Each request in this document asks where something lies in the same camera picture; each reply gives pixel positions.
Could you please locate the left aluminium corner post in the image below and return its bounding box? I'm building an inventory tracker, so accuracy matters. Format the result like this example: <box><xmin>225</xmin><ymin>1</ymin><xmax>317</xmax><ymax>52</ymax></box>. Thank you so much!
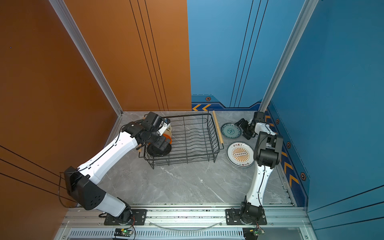
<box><xmin>49</xmin><ymin>0</ymin><xmax>123</xmax><ymax>117</ymax></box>

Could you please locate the aluminium corner post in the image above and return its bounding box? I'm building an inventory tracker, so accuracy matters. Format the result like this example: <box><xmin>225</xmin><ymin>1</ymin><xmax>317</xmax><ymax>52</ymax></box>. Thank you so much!
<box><xmin>49</xmin><ymin>0</ymin><xmax>123</xmax><ymax>117</ymax></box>
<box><xmin>259</xmin><ymin>0</ymin><xmax>319</xmax><ymax>113</ymax></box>

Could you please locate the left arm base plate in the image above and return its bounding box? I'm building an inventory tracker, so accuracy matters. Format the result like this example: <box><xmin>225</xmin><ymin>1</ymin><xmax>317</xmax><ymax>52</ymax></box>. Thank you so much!
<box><xmin>104</xmin><ymin>209</ymin><xmax>148</xmax><ymax>226</ymax></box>

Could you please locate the near wooden rack handle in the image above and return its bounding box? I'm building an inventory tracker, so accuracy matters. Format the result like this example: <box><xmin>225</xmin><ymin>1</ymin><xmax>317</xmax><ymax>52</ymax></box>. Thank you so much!
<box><xmin>212</xmin><ymin>111</ymin><xmax>224</xmax><ymax>146</ymax></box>

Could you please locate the white plate red dotted pattern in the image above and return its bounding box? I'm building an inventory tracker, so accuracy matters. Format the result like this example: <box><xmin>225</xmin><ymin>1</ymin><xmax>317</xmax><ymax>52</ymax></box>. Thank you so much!
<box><xmin>227</xmin><ymin>142</ymin><xmax>255</xmax><ymax>168</ymax></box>

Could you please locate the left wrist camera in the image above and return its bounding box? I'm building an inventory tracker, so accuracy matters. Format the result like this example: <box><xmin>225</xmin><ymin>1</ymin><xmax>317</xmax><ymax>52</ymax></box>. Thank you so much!
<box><xmin>158</xmin><ymin>118</ymin><xmax>171</xmax><ymax>136</ymax></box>

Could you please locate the teal patterned plate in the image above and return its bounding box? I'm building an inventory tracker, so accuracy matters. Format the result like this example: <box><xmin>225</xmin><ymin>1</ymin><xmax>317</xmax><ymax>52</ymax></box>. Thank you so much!
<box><xmin>221</xmin><ymin>123</ymin><xmax>242</xmax><ymax>139</ymax></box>

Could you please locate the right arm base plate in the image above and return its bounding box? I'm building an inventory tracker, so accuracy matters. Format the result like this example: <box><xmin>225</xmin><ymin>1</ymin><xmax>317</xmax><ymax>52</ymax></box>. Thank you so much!
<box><xmin>225</xmin><ymin>208</ymin><xmax>268</xmax><ymax>226</ymax></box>

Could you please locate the right circuit board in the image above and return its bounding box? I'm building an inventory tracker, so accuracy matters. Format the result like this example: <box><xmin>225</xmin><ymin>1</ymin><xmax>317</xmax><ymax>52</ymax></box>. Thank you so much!
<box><xmin>243</xmin><ymin>228</ymin><xmax>265</xmax><ymax>240</ymax></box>

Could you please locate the right aluminium corner post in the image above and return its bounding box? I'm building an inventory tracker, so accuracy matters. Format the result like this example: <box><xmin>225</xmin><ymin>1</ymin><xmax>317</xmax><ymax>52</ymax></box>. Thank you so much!
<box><xmin>259</xmin><ymin>0</ymin><xmax>319</xmax><ymax>113</ymax></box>

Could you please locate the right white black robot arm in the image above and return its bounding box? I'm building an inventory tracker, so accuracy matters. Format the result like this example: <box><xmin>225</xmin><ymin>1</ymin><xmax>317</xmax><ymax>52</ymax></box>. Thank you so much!
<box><xmin>236</xmin><ymin>112</ymin><xmax>283</xmax><ymax>225</ymax></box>

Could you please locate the black plate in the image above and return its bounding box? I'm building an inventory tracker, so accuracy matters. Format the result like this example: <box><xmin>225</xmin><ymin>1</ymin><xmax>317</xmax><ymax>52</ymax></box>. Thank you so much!
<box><xmin>147</xmin><ymin>145</ymin><xmax>172</xmax><ymax>158</ymax></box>

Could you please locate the aluminium mounting rail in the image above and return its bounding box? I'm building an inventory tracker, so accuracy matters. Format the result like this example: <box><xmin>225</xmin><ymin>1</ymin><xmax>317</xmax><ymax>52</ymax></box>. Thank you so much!
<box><xmin>55</xmin><ymin>204</ymin><xmax>317</xmax><ymax>240</ymax></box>

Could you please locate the orange plate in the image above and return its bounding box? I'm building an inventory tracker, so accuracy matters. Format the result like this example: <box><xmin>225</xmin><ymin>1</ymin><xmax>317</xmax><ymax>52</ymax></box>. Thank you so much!
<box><xmin>164</xmin><ymin>135</ymin><xmax>173</xmax><ymax>144</ymax></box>

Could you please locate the beige plate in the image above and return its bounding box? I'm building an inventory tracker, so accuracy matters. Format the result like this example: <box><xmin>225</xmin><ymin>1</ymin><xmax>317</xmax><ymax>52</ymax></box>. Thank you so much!
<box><xmin>163</xmin><ymin>126</ymin><xmax>172</xmax><ymax>138</ymax></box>

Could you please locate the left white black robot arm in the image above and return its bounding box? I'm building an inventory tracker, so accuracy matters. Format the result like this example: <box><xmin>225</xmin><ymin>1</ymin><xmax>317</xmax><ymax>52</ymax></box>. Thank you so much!
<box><xmin>63</xmin><ymin>112</ymin><xmax>171</xmax><ymax>225</ymax></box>

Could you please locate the left green circuit board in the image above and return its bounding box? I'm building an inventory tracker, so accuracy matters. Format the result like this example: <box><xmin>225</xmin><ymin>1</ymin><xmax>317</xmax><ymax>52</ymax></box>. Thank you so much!
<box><xmin>114</xmin><ymin>228</ymin><xmax>135</xmax><ymax>240</ymax></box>

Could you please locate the black wire dish rack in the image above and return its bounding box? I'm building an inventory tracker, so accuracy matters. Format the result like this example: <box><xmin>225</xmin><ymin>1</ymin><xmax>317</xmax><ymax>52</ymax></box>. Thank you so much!
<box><xmin>139</xmin><ymin>112</ymin><xmax>224</xmax><ymax>168</ymax></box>

